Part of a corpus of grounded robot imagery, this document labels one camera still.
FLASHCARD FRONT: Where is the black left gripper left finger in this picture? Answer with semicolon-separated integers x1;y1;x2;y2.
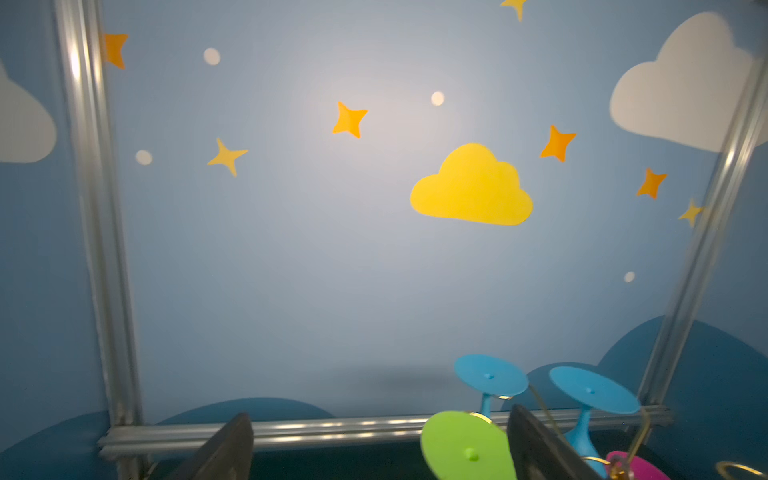
166;412;254;480

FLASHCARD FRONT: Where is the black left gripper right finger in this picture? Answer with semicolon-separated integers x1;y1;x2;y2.
507;405;600;480

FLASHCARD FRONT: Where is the green wine glass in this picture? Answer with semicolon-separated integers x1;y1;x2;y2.
420;411;517;480

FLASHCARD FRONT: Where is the pink wine glass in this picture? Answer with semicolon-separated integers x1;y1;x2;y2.
602;450;670;480

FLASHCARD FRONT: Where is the right blue wine glass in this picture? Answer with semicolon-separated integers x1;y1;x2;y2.
549;366;641;458

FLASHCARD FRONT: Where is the blue wine glass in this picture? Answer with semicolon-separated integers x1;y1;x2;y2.
454;354;529;418
549;366;641;458

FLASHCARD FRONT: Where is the left blue wine glass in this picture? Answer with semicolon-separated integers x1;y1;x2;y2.
454;354;529;418

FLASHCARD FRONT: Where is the gold wire glass rack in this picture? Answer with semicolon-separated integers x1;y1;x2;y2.
467;383;768;480

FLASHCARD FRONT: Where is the horizontal aluminium back rail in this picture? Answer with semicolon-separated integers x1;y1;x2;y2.
97;405;674;460

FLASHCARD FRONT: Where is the right aluminium corner post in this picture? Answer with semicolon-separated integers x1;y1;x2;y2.
638;51;767;405

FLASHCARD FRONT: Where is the aluminium corner post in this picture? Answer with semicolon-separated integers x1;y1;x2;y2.
52;0;148;480
638;51;767;405

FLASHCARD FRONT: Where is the left aluminium corner post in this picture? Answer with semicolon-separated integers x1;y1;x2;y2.
52;0;148;480

